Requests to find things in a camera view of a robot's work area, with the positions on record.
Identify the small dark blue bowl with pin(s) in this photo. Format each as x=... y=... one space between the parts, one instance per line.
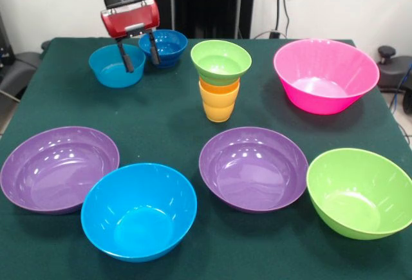
x=170 y=51

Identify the large pink bowl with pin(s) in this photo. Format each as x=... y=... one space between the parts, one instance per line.
x=322 y=80

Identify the orange cup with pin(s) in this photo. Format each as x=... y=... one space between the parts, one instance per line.
x=219 y=87

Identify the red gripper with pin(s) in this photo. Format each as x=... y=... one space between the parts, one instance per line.
x=131 y=19

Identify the large blue bowl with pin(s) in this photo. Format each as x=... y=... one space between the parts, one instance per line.
x=138 y=215

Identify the purple bowl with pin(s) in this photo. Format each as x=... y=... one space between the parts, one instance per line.
x=58 y=174
x=251 y=170

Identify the yellow cup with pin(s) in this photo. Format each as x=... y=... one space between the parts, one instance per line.
x=219 y=106

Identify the dark green table cloth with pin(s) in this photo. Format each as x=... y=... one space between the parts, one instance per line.
x=257 y=248

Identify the black chair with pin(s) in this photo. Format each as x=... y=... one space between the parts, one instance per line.
x=16 y=67

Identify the small light blue bowl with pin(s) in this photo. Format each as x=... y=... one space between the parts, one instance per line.
x=106 y=67

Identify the small green bowl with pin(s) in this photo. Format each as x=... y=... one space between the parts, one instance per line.
x=221 y=61

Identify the black knobbed equipment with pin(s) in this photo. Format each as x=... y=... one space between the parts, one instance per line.
x=386 y=53

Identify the large green bowl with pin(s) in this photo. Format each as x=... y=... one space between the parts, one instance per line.
x=357 y=196

